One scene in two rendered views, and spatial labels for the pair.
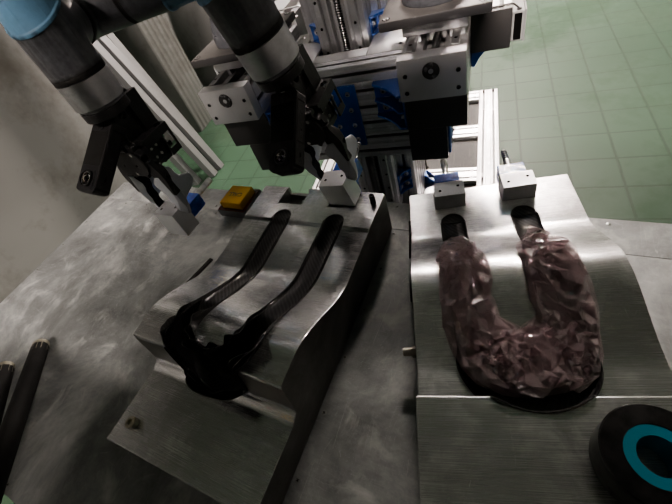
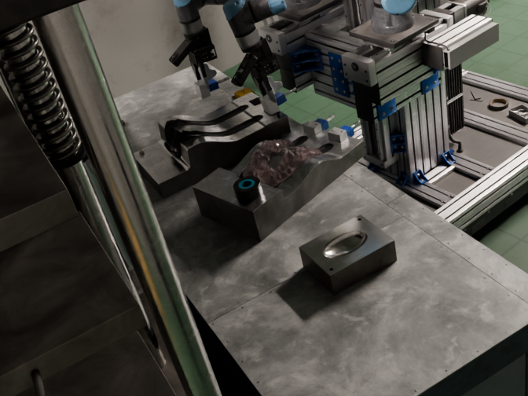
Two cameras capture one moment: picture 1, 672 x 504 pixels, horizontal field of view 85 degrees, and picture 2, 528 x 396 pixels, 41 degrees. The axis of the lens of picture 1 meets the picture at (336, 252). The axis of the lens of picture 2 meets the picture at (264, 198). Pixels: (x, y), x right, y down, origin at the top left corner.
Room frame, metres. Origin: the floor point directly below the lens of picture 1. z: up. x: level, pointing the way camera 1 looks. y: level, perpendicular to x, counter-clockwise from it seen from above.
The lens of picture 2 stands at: (-1.43, -1.03, 2.04)
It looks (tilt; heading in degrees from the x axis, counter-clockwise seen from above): 34 degrees down; 29
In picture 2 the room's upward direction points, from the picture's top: 14 degrees counter-clockwise
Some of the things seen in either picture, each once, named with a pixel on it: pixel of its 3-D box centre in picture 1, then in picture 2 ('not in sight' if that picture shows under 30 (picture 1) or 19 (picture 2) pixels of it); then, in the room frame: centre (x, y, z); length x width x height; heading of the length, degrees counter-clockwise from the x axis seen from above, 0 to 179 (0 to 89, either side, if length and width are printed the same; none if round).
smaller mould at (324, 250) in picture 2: not in sight; (347, 253); (-0.11, -0.50, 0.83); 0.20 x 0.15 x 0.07; 141
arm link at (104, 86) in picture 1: (91, 90); (191, 25); (0.63, 0.24, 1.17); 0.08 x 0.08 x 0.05
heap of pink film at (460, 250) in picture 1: (511, 288); (278, 157); (0.23, -0.19, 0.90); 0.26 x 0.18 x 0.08; 158
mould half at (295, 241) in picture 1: (263, 304); (208, 136); (0.38, 0.14, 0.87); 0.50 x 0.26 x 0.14; 141
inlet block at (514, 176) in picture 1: (510, 173); (346, 131); (0.45, -0.34, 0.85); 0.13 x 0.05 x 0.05; 158
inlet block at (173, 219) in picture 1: (191, 201); (213, 84); (0.64, 0.22, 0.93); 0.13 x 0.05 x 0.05; 141
